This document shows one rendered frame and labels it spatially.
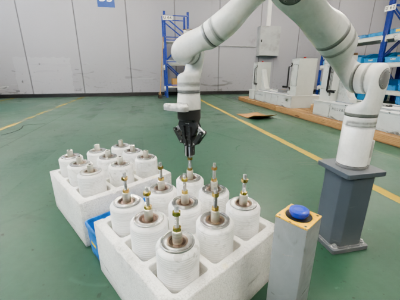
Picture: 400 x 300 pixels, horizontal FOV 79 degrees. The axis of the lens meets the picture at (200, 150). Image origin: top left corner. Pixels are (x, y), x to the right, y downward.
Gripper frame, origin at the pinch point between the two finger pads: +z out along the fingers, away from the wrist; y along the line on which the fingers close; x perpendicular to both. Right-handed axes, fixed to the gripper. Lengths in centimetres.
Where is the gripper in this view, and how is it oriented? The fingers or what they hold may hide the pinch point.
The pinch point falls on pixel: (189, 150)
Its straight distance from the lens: 81.4
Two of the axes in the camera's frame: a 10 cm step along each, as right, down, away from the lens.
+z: 0.0, 9.5, 3.0
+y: -7.9, -1.8, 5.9
